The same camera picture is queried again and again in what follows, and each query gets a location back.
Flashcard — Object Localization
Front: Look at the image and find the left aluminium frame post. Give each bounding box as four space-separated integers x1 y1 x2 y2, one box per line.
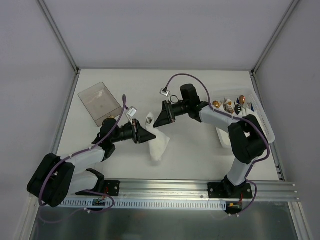
36 0 79 73

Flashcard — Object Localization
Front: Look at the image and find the gold spoon in basket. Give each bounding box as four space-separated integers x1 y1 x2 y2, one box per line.
212 100 221 109

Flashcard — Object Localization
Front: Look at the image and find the white paper napkin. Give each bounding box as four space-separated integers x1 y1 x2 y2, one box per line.
145 115 170 162

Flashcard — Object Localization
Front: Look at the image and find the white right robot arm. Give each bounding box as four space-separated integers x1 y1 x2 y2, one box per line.
153 84 269 198

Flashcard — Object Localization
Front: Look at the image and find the smoked clear plastic box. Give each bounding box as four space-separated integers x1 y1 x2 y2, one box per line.
78 82 122 127

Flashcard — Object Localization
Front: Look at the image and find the black spoon in basket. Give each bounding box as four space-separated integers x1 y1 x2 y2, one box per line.
234 104 243 116

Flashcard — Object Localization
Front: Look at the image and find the white slotted cable duct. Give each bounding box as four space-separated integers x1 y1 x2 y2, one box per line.
59 197 227 211

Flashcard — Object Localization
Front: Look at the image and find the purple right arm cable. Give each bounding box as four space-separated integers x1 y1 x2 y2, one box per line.
162 73 271 218

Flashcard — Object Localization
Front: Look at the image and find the folded white napkins stack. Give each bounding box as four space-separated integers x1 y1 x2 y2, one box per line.
219 105 259 119

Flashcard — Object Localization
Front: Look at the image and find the right aluminium frame post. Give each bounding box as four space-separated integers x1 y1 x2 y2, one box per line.
251 0 301 76

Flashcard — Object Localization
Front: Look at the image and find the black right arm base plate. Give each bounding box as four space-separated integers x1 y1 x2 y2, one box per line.
207 182 253 200

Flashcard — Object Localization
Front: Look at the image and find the ornate silver fork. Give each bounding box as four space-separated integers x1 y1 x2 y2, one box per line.
146 112 154 125

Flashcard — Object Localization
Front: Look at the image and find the white plastic basket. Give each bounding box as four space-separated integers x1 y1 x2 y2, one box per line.
209 86 276 149

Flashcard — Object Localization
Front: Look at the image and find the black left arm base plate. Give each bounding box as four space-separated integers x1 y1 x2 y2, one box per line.
75 180 121 197

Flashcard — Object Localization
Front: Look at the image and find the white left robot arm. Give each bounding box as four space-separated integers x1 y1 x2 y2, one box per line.
26 118 156 208

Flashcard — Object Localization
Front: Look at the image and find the gold cutlery bundle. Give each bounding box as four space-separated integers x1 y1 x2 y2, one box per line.
223 99 235 115

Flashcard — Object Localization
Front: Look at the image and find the aluminium frame post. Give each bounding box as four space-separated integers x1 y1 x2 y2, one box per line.
36 0 79 73
251 0 301 76

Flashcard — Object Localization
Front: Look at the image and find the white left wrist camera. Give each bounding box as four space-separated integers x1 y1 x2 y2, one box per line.
126 106 138 119

